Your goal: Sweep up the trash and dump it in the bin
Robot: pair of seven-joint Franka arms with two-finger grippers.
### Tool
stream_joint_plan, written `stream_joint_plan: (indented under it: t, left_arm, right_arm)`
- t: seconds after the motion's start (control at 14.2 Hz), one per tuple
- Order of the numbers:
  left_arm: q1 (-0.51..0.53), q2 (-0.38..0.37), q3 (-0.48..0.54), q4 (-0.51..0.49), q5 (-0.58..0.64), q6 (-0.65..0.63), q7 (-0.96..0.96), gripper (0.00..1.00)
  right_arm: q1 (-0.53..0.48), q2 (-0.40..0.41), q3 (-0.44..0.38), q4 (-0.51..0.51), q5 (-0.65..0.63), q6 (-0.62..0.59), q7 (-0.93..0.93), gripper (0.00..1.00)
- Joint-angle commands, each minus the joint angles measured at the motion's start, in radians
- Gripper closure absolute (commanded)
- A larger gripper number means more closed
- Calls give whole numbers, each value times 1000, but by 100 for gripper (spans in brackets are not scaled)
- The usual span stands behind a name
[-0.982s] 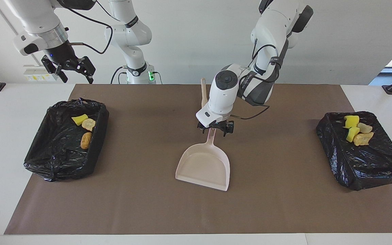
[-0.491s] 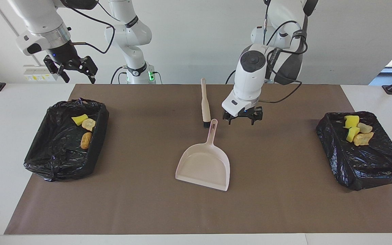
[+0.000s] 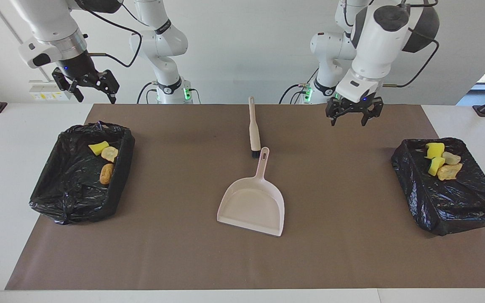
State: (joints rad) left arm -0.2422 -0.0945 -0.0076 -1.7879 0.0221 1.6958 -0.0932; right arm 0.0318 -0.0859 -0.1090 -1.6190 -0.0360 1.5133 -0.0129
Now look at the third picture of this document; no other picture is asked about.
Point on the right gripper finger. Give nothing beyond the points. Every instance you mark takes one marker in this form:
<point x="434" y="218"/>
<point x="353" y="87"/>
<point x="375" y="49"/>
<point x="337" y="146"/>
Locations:
<point x="108" y="82"/>
<point x="66" y="82"/>

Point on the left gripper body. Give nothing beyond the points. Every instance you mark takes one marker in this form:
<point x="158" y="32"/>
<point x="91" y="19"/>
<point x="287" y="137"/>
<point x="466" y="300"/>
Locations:
<point x="356" y="106"/>

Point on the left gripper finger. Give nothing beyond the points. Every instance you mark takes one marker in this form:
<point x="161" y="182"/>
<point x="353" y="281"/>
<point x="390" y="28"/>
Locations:
<point x="335" y="111"/>
<point x="373" y="111"/>

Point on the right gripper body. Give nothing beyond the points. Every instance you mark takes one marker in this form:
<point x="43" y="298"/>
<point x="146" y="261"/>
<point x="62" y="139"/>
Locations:
<point x="77" y="65"/>

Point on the bin with black bag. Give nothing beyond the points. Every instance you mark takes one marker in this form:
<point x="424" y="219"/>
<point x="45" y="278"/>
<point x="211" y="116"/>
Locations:
<point x="74" y="185"/>
<point x="453" y="202"/>

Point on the pale beige crumpled scrap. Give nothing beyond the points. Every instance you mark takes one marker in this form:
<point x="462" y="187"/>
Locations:
<point x="110" y="154"/>

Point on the yellow green sponge piece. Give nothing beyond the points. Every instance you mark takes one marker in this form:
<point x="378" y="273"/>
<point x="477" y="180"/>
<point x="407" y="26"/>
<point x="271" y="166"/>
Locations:
<point x="435" y="166"/>

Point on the beige hand brush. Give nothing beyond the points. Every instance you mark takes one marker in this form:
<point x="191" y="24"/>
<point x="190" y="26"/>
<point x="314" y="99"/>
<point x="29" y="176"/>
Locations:
<point x="254" y="130"/>

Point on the brown crumpled scrap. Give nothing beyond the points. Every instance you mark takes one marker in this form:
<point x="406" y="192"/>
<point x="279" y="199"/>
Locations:
<point x="107" y="173"/>

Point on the pale grey crumpled scrap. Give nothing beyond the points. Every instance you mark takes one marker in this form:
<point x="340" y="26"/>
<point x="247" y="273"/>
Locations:
<point x="451" y="158"/>

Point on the tan crumpled scrap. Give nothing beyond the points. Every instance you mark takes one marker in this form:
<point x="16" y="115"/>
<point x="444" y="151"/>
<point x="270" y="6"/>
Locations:
<point x="449" y="171"/>

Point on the beige plastic dustpan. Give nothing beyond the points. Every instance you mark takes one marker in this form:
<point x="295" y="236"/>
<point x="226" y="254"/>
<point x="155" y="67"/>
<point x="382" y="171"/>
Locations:
<point x="253" y="206"/>

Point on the white wall socket strip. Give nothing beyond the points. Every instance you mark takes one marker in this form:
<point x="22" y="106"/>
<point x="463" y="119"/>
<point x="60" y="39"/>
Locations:
<point x="46" y="92"/>

